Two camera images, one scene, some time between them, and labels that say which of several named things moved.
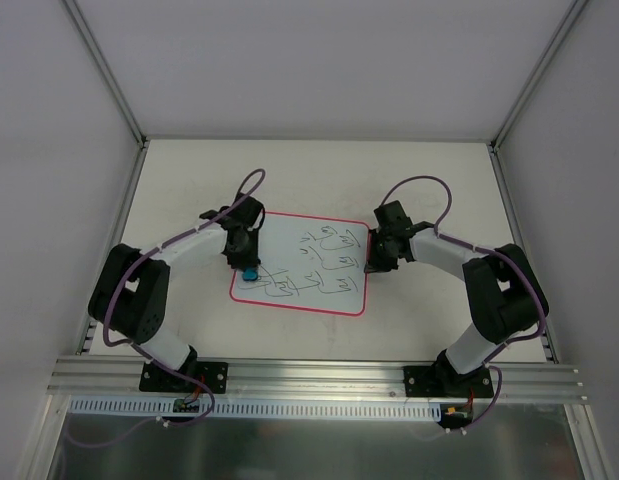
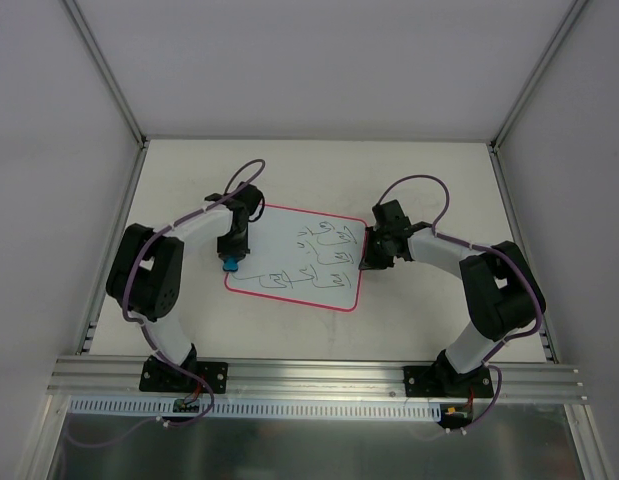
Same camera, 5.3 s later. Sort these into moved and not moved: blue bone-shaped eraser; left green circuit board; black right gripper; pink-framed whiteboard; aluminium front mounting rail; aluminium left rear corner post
Moved: blue bone-shaped eraser; pink-framed whiteboard
Not moved: aluminium left rear corner post; black right gripper; aluminium front mounting rail; left green circuit board
